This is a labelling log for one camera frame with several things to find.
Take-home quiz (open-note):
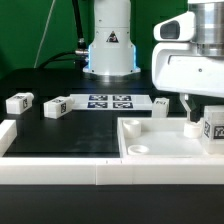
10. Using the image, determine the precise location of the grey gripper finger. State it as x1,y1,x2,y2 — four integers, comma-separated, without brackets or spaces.
179,93,193,121

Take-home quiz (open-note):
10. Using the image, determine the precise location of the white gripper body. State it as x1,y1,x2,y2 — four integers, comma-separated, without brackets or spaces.
151,11,224,98

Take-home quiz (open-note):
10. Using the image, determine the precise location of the white square table top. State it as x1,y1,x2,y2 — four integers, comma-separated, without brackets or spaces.
117,117,217,158

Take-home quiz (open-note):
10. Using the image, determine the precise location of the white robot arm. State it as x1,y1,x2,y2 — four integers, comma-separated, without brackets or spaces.
83,0,224,101

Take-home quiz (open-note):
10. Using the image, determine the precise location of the white marker base sheet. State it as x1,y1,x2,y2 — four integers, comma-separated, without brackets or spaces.
70,94,152,111

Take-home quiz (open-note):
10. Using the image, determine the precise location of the white U-shaped fence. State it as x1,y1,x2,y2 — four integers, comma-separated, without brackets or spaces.
0,120,224,185

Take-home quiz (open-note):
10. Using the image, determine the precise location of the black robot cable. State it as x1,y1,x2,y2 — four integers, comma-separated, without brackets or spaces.
37,0,90,70

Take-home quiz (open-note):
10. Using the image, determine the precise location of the thin white cable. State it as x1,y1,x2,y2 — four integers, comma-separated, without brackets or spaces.
33,0,57,69

